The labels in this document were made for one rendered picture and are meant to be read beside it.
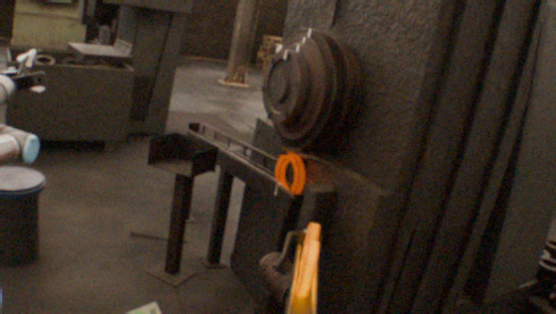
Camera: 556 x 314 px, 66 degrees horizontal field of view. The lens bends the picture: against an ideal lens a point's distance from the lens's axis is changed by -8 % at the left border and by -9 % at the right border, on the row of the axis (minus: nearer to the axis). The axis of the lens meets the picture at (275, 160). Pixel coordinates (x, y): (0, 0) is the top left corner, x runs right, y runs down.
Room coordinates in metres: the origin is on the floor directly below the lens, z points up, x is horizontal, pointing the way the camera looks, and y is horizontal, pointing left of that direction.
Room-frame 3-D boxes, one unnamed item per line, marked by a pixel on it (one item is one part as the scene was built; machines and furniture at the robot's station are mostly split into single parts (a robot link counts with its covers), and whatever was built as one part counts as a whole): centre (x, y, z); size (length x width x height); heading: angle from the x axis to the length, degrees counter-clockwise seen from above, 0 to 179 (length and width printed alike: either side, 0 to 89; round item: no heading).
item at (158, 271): (2.11, 0.44, 0.36); 0.26 x 0.20 x 0.72; 66
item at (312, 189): (1.63, -0.19, 0.68); 0.11 x 0.08 x 0.24; 121
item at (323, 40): (1.83, -0.06, 1.12); 0.47 x 0.06 x 0.47; 31
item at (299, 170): (1.83, -0.07, 0.75); 0.18 x 0.03 x 0.18; 32
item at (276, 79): (1.78, 0.02, 1.12); 0.28 x 0.06 x 0.28; 31
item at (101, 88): (3.82, 1.95, 0.39); 1.03 x 0.83 x 0.79; 125
